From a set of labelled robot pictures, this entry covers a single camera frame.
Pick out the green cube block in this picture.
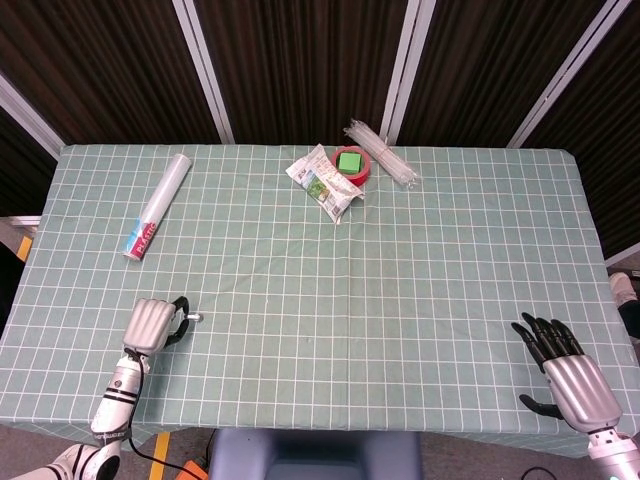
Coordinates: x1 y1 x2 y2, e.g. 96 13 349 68
336 152 363 176

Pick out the green grid tablecloth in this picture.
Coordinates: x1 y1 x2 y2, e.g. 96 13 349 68
0 143 640 459

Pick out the white printed snack bag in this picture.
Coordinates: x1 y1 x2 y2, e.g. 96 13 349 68
285 143 366 225

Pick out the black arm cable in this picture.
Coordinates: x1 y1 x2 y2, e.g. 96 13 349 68
124 348 211 480

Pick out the dark trouser leg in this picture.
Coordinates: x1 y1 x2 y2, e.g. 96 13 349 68
617 297 640 344

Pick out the plastic food wrap roll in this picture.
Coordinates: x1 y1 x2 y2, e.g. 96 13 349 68
122 153 194 263

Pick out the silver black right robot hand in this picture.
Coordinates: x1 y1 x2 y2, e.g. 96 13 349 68
510 312 624 435

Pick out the white shoe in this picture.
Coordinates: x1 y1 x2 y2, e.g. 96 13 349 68
607 272 640 305

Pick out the blue-grey robot torso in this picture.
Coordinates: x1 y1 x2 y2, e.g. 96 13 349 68
208 428 424 480

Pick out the red tape roll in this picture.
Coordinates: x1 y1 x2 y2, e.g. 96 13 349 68
329 145 373 187

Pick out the orange floor device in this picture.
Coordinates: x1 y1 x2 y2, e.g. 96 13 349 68
177 459 210 480

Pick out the dark ribbed partition panel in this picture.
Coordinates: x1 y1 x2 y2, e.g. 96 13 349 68
399 0 609 149
524 0 640 259
194 0 409 145
0 0 221 146
0 107 59 219

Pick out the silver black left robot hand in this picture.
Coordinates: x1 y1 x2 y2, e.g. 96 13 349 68
122 295 191 357

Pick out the white partition frame post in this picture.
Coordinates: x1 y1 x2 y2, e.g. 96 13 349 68
378 0 426 145
172 0 236 145
506 0 632 150
0 72 66 161

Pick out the clear plastic straws bundle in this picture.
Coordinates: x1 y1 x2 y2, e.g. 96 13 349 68
342 118 420 190

